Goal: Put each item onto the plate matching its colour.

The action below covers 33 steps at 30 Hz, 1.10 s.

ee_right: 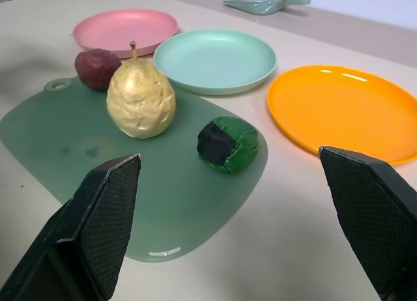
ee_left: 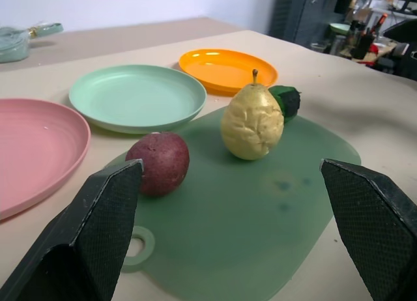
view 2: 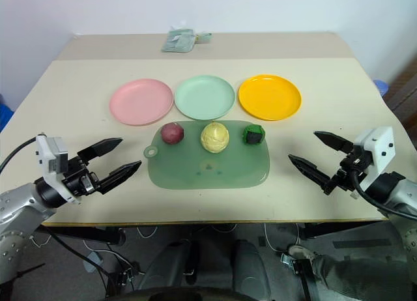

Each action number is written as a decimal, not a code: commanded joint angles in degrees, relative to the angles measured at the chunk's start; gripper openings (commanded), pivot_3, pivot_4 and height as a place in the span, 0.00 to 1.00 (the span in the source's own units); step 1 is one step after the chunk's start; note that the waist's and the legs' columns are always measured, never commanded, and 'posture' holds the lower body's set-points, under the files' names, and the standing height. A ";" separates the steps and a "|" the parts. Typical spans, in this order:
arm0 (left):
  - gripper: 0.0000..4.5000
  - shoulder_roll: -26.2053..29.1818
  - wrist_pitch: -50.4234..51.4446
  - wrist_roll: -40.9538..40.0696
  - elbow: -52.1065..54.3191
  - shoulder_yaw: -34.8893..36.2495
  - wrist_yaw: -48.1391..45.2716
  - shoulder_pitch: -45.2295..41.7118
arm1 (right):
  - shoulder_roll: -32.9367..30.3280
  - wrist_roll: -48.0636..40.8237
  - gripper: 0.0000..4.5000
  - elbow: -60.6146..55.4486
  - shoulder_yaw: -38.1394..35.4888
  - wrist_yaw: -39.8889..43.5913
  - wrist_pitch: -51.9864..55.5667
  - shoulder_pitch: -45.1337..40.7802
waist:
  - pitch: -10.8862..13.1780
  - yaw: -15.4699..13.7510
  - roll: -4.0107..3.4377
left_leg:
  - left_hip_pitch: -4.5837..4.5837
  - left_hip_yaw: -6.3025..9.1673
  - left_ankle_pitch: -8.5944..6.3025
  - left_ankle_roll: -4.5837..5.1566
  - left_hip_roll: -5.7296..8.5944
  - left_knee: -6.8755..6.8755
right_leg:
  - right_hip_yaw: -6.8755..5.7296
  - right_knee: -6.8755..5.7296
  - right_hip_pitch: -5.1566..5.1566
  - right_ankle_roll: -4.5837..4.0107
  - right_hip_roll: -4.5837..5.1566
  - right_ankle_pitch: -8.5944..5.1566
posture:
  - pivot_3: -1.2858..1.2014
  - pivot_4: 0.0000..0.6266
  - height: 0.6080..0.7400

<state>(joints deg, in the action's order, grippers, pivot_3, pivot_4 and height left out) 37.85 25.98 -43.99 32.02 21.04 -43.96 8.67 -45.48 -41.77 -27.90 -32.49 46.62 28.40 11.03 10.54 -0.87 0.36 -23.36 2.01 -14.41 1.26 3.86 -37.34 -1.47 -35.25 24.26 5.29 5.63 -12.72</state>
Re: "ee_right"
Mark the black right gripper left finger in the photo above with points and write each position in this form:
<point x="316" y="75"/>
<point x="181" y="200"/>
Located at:
<point x="97" y="223"/>

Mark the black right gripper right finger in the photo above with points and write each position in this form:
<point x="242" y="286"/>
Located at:
<point x="368" y="203"/>

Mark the orange plate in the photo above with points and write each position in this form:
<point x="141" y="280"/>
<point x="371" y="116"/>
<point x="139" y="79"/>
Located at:
<point x="342" y="108"/>

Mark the dark red fruit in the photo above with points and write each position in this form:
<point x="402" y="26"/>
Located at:
<point x="95" y="68"/>

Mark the pink plate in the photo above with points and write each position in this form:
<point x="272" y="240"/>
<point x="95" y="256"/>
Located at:
<point x="125" y="29"/>

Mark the mint green plate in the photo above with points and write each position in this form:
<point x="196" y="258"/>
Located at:
<point x="213" y="60"/>

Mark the green cutting board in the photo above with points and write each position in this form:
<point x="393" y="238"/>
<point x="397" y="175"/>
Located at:
<point x="169" y="183"/>

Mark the yellow pear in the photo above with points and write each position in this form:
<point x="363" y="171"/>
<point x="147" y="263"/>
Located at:
<point x="140" y="100"/>

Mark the green and black ball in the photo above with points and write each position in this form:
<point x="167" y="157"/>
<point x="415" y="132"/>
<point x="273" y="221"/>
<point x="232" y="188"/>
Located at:
<point x="228" y="144"/>

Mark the green plastic bag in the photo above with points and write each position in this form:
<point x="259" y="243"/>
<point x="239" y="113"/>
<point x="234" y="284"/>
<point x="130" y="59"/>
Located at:
<point x="267" y="1"/>

